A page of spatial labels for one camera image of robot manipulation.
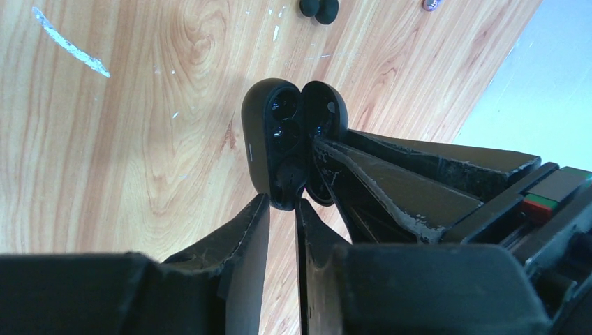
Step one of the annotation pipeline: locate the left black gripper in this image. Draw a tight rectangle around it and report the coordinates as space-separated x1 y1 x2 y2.
314 129 591 334

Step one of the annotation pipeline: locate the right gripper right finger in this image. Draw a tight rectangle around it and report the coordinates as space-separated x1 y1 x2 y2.
295 199 551 334

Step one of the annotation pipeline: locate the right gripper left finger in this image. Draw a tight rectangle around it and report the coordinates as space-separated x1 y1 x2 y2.
1 194 269 334

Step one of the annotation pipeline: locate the black earbud charging case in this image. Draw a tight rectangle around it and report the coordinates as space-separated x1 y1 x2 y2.
241 78 348 211

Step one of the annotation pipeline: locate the black earbud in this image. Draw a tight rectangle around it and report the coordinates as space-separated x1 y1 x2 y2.
298 0 340 25

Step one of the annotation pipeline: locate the purple earbud right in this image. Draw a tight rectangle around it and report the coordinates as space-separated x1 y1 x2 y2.
422 0 443 12

